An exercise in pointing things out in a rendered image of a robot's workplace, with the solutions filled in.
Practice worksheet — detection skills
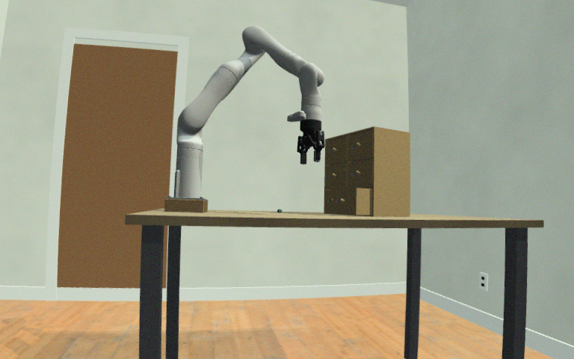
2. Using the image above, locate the dark brown drawer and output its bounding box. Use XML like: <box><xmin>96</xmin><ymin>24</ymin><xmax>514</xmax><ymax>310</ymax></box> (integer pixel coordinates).
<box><xmin>348</xmin><ymin>159</ymin><xmax>373</xmax><ymax>186</ymax></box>
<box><xmin>325</xmin><ymin>190</ymin><xmax>333</xmax><ymax>212</ymax></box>
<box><xmin>326</xmin><ymin>163</ymin><xmax>347</xmax><ymax>188</ymax></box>
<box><xmin>326</xmin><ymin>137</ymin><xmax>347</xmax><ymax>163</ymax></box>
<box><xmin>348</xmin><ymin>130</ymin><xmax>373</xmax><ymax>159</ymax></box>
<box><xmin>333</xmin><ymin>188</ymin><xmax>373</xmax><ymax>215</ymax></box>

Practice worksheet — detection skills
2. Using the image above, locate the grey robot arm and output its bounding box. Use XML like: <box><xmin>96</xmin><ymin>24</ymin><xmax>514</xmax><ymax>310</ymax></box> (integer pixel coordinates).
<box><xmin>174</xmin><ymin>25</ymin><xmax>324</xmax><ymax>198</ymax></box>

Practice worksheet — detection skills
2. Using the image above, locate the small tan chest of drawers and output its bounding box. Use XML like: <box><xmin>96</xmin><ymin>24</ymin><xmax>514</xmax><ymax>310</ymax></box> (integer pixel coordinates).
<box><xmin>324</xmin><ymin>126</ymin><xmax>410</xmax><ymax>217</ymax></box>

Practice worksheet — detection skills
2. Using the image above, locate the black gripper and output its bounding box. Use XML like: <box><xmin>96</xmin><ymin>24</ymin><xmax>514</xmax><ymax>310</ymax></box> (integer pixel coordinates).
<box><xmin>297</xmin><ymin>120</ymin><xmax>325</xmax><ymax>165</ymax></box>

